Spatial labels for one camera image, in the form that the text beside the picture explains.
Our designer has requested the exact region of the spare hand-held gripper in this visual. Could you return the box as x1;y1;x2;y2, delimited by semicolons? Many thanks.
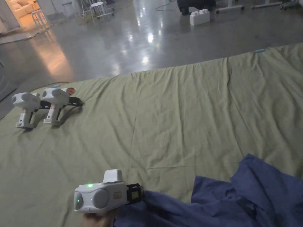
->
12;92;43;130
42;87;84;127

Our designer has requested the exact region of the cable on floor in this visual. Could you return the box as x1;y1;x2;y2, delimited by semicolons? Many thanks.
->
155;3;178;12

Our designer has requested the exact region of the wheeled table base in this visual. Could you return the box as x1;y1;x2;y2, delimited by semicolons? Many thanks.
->
216;0;245;13

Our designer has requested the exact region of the black bulky object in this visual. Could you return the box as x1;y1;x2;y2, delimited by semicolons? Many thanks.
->
177;0;216;16

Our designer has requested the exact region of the person's left hand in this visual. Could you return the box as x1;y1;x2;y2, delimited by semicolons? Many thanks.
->
81;210;117;227

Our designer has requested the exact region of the white round stool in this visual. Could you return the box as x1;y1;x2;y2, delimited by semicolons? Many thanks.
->
90;2;111;23
32;10;50;29

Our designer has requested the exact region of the bed with pale green sheet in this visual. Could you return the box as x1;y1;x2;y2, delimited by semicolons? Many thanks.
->
0;42;303;227

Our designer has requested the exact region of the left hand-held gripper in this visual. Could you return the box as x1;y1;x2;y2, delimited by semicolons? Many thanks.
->
73;169;145;215

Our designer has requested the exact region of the dark blue shirt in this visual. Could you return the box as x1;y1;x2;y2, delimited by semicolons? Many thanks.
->
113;153;303;227

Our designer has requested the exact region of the white block-shaped box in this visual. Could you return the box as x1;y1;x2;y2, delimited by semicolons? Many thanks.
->
189;9;211;26

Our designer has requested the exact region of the pale sofa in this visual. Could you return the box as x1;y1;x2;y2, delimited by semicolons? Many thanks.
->
9;0;39;19

